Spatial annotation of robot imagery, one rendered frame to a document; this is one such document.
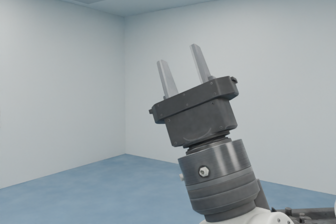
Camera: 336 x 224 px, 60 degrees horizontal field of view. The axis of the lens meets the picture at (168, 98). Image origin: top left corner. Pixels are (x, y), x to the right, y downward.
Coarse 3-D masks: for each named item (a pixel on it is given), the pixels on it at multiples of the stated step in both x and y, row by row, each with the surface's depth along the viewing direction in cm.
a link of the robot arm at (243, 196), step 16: (240, 176) 34; (192, 192) 35; (208, 192) 33; (224, 192) 33; (240, 192) 33; (256, 192) 34; (192, 208) 36; (208, 208) 33; (224, 208) 33; (240, 208) 34; (256, 208) 35
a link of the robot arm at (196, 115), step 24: (192, 96) 37; (216, 96) 36; (168, 120) 38; (192, 120) 37; (216, 120) 36; (192, 144) 37; (216, 144) 35; (240, 144) 36; (192, 168) 35; (216, 168) 34; (240, 168) 34
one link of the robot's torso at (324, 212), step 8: (272, 208) 61; (288, 208) 68; (304, 208) 72; (312, 208) 72; (320, 208) 72; (328, 208) 72; (288, 216) 68; (296, 216) 68; (304, 216) 67; (312, 216) 68; (320, 216) 68; (328, 216) 68
